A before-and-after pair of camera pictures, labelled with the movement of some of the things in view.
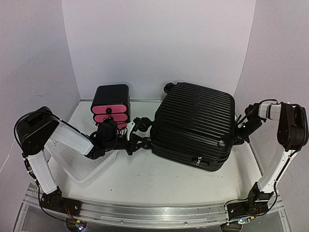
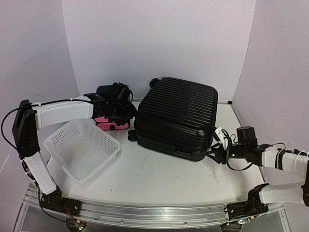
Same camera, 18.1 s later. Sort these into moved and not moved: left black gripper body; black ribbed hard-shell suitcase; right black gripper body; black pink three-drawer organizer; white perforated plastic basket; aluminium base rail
Moved: right black gripper body; black ribbed hard-shell suitcase; left black gripper body
Not moved: aluminium base rail; black pink three-drawer organizer; white perforated plastic basket
